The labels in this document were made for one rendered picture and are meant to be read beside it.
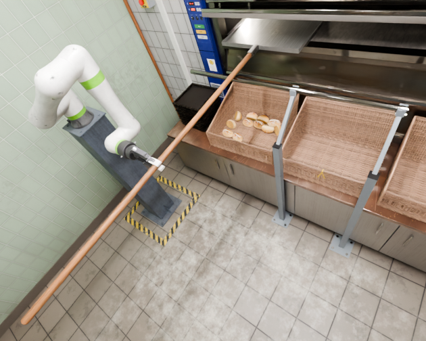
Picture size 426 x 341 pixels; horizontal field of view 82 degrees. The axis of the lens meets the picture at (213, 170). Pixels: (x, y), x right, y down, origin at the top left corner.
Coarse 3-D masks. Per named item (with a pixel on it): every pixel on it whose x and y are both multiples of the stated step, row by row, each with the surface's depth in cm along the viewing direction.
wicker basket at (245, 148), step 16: (256, 96) 194; (288, 96) 178; (224, 112) 202; (256, 112) 203; (272, 112) 195; (208, 128) 191; (224, 128) 208; (240, 128) 204; (256, 128) 199; (288, 128) 178; (224, 144) 198; (240, 144) 177; (256, 144) 190; (272, 144) 186; (272, 160) 171
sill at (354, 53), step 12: (312, 48) 145; (324, 48) 141; (336, 48) 138; (348, 48) 135; (360, 48) 133; (372, 48) 130; (384, 48) 128; (396, 48) 125; (408, 48) 123; (396, 60) 125; (408, 60) 122; (420, 60) 119
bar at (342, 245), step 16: (240, 80) 145; (320, 96) 122; (336, 96) 118; (288, 112) 133; (400, 112) 105; (384, 144) 110; (368, 176) 114; (368, 192) 122; (288, 224) 207; (352, 224) 152; (336, 240) 190
